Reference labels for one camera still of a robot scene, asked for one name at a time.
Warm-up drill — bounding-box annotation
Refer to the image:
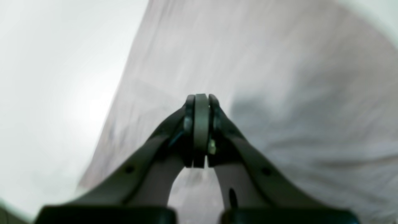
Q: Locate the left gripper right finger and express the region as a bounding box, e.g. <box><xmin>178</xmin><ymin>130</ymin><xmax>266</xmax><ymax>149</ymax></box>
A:
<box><xmin>207</xmin><ymin>95</ymin><xmax>359</xmax><ymax>224</ymax></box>

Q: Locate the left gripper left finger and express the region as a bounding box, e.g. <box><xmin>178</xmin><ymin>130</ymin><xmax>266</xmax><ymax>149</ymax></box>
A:
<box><xmin>35</xmin><ymin>95</ymin><xmax>196</xmax><ymax>224</ymax></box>

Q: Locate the mauve T-shirt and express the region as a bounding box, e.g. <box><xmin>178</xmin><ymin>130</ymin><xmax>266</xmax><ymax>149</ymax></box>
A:
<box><xmin>79</xmin><ymin>0</ymin><xmax>397</xmax><ymax>224</ymax></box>

